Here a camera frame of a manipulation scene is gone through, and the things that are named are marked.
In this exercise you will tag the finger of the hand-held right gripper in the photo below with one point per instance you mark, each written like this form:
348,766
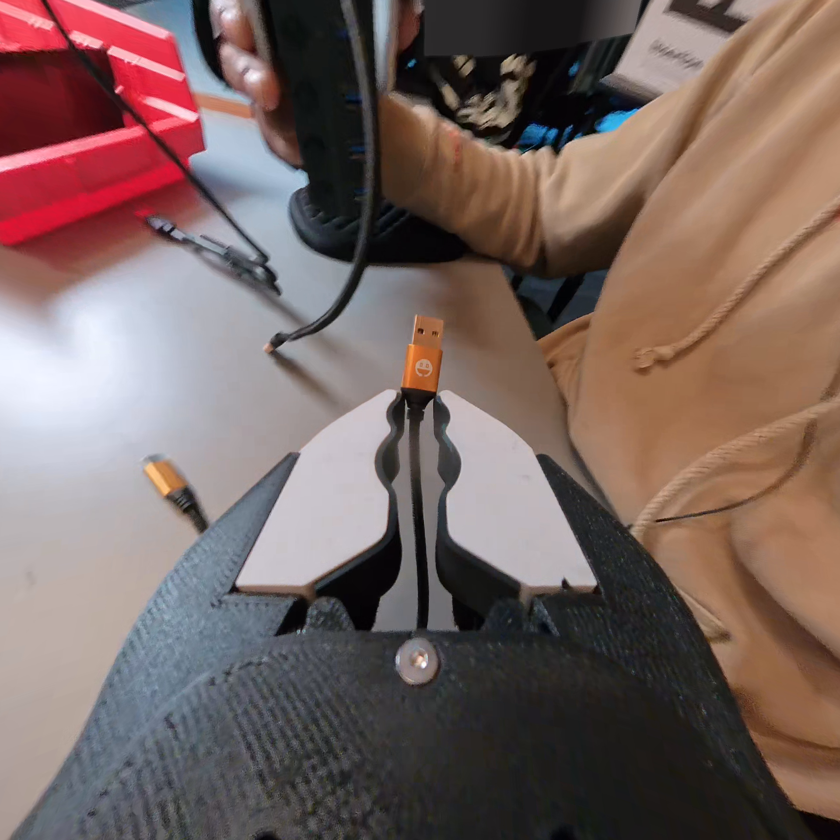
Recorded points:
390,39
259,26

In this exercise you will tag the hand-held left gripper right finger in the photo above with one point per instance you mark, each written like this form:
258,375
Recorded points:
505,512

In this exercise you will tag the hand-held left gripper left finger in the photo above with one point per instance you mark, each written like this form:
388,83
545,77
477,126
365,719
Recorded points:
328,512

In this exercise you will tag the black usb hub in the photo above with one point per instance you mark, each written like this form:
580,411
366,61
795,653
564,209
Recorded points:
321,131

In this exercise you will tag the red plastic bin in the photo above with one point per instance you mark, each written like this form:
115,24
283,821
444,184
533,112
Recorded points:
65,170

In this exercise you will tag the person's right hand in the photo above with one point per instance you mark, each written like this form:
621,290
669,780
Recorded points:
253,79

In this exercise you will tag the black wrist rest pad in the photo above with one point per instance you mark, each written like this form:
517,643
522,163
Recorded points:
407,239

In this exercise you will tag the person's torso beige hoodie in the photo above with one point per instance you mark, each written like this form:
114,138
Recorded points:
722,394

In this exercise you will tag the black white tag sign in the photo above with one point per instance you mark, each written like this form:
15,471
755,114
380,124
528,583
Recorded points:
663,52

